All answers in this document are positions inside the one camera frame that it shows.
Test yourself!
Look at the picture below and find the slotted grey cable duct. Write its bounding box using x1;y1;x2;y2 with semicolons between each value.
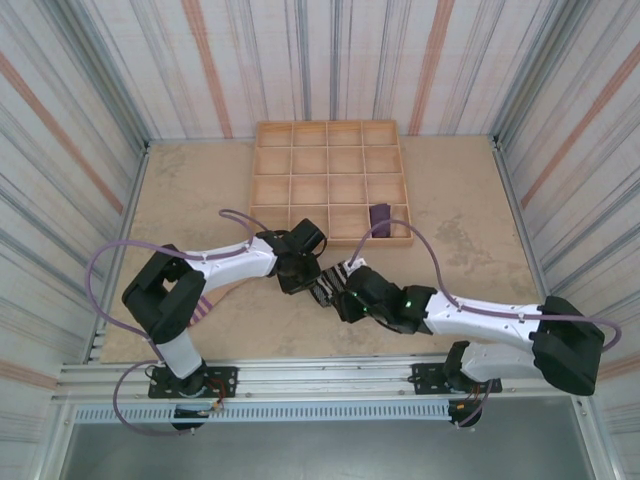
67;401;454;425

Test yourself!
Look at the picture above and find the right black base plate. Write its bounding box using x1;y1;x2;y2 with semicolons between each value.
410;362;503;396

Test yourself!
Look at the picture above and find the aluminium mounting rail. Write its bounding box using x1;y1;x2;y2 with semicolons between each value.
49;353;599;405

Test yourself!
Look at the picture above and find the black white striped sock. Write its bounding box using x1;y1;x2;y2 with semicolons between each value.
309;259;361;309

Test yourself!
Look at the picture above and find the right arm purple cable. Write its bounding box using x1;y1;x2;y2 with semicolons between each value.
349;222;624;431

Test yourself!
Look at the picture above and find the beige sock with red toe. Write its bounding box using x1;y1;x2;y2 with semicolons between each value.
189;282;251;326

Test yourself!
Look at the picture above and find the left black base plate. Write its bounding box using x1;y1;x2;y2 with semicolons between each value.
148;366;239;400

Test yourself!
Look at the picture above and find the purple sock with orange stripe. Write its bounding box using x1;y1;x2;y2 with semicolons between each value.
368;203;396;240

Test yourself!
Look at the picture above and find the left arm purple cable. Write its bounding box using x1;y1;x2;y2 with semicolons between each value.
87;208;274;439

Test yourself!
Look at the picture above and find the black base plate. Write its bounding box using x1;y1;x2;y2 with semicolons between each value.
148;366;239;400
410;362;503;396

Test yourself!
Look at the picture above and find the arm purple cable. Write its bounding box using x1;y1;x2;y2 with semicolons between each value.
87;208;274;439
349;222;624;431

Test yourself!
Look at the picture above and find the wooden compartment tray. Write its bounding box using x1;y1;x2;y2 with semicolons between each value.
244;119;415;251

